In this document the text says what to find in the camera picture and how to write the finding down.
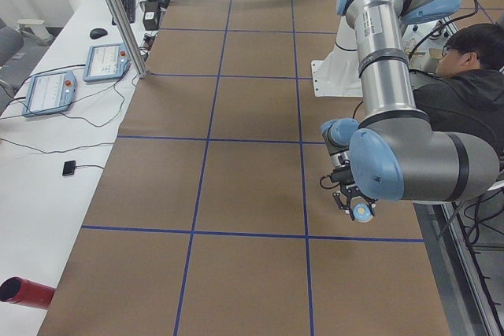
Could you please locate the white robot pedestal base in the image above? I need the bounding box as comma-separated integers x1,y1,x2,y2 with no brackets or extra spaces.
311,17,362,98

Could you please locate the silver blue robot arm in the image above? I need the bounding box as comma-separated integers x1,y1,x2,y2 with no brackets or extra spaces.
321,0,499,222

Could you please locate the black computer mouse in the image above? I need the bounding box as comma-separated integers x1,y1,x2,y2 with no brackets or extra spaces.
89,28,108,40

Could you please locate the aluminium frame post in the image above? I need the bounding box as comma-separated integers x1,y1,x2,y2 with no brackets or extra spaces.
106,0,147,79

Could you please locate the black keyboard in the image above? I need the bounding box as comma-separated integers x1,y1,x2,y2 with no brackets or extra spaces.
120,0,136,24

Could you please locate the black power adapter box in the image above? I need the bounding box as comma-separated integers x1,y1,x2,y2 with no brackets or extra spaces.
143,2,161,31

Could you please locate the near blue teach pendant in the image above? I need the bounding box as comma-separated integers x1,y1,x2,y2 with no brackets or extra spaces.
22,71,76,117

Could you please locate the far blue teach pendant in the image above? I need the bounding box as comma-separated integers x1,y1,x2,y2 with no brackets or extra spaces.
83,43,131,83

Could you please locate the blue teach pendant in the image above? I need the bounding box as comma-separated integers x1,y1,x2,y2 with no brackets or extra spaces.
22,71,76,117
83,43,131,83

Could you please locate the grey office chair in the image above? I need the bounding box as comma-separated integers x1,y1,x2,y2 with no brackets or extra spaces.
1,20,25,89

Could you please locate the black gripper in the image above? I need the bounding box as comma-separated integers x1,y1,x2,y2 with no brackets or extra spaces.
332,181,377,221

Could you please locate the red cylinder tube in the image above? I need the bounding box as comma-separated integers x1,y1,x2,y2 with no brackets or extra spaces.
1,277,55,310

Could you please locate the blue white call bell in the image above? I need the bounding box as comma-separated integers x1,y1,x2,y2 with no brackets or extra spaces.
351,203,373,223

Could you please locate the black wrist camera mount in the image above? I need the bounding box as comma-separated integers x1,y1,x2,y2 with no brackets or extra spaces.
319,160,354,190

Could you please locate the seated person in black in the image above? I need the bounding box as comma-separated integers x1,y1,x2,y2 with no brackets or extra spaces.
409,23,503,157

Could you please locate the small black puck device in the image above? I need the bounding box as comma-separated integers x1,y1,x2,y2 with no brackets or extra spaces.
62,160,76,177

